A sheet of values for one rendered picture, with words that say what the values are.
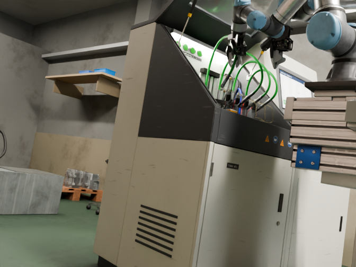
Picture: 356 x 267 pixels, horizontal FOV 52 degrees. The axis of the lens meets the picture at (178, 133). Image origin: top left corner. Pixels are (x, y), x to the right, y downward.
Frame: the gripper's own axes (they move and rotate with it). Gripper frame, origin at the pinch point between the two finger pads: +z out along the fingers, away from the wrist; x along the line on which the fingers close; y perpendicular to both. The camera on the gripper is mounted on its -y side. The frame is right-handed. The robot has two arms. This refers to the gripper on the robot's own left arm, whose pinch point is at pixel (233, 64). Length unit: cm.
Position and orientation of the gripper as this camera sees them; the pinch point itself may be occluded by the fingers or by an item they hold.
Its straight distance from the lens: 196.7
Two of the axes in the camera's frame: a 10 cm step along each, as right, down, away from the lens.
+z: -0.1, 7.7, 6.3
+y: 1.1, 6.3, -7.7
